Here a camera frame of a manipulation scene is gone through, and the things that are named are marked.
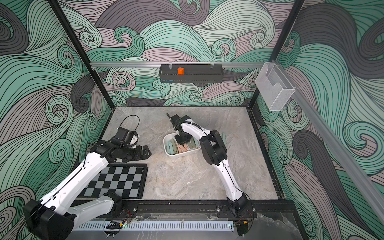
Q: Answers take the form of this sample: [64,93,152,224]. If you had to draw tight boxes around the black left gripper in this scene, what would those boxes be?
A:
[120,145,152,162]

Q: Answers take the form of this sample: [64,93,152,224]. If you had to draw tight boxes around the white storage box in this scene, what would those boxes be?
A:
[163,133,201,158]

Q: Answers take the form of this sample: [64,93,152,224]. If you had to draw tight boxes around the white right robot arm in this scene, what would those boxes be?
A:
[168,115,252,217]

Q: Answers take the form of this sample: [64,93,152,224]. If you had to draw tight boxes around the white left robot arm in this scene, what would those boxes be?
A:
[24,141,152,240]

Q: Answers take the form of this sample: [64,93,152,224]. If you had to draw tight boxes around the black white checkerboard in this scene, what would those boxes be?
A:
[78,163,149,200]

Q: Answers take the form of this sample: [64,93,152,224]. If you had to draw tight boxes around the orange block on shelf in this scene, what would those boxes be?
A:
[177,67,185,75]

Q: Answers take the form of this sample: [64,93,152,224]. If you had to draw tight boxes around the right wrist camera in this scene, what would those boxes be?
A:
[170,115,190,128]

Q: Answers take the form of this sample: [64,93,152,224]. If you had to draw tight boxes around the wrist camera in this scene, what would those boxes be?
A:
[170,115,190,128]
[114,127,139,147]

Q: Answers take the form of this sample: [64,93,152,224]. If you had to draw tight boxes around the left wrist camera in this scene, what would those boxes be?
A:
[114,127,139,147]

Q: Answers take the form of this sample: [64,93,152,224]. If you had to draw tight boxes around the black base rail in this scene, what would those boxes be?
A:
[95,199,301,220]

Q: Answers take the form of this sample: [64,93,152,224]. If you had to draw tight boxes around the black wall shelf tray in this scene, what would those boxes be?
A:
[159,65,224,84]

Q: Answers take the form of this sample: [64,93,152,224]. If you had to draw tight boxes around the white slotted cable duct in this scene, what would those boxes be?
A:
[75,220,235,232]

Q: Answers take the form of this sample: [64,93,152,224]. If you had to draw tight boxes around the aluminium wall rail back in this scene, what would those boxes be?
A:
[90,61,264,69]

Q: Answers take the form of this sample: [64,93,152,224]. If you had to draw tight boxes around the aluminium wall rail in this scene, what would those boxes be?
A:
[272,60,384,223]
[90,61,264,69]

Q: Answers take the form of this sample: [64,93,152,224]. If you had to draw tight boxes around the black corner frame post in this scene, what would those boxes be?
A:
[47,0,116,112]

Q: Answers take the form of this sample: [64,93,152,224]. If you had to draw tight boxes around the clear acrylic wall holder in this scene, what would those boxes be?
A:
[255,63,295,112]

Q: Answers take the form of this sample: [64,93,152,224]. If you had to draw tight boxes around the black right corner post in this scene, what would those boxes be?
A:
[248,1,305,112]

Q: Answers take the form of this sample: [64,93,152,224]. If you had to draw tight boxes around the aluminium wall rail right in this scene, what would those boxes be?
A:
[272,60,384,223]

